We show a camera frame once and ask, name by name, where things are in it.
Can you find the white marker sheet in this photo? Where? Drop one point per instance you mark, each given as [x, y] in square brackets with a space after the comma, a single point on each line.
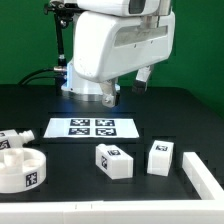
[91, 128]

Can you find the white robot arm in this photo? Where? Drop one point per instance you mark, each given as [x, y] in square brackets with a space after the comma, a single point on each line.
[149, 10]

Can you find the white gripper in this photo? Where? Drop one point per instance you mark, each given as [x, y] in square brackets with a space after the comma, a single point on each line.
[106, 47]

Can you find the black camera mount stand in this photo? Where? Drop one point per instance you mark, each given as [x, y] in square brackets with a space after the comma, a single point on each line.
[64, 11]

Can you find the white L-shaped fence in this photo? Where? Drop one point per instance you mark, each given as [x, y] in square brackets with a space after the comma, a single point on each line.
[208, 209]

